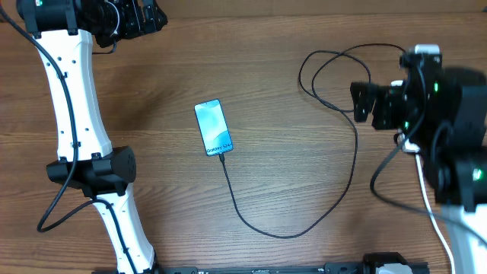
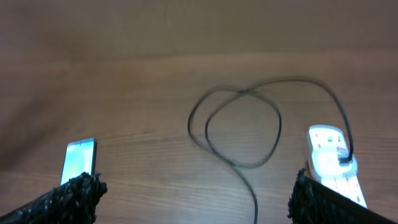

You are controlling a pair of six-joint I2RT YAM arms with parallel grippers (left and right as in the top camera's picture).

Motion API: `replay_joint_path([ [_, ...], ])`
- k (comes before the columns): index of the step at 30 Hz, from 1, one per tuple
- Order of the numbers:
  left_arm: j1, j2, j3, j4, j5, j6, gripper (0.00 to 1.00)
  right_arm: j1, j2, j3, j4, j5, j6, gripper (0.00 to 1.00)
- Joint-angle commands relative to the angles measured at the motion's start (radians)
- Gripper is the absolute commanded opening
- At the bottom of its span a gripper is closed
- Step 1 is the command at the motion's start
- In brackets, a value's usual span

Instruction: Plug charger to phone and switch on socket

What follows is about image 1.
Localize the blue Galaxy smartphone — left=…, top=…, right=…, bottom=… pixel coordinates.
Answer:
left=194, top=99, right=234, bottom=157

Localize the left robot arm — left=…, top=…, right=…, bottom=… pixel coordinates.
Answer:
left=16, top=0, right=167, bottom=273

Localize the white power strip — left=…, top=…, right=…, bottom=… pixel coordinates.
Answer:
left=390, top=78, right=422, bottom=155

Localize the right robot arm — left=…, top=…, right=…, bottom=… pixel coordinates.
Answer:
left=350, top=53, right=486, bottom=273

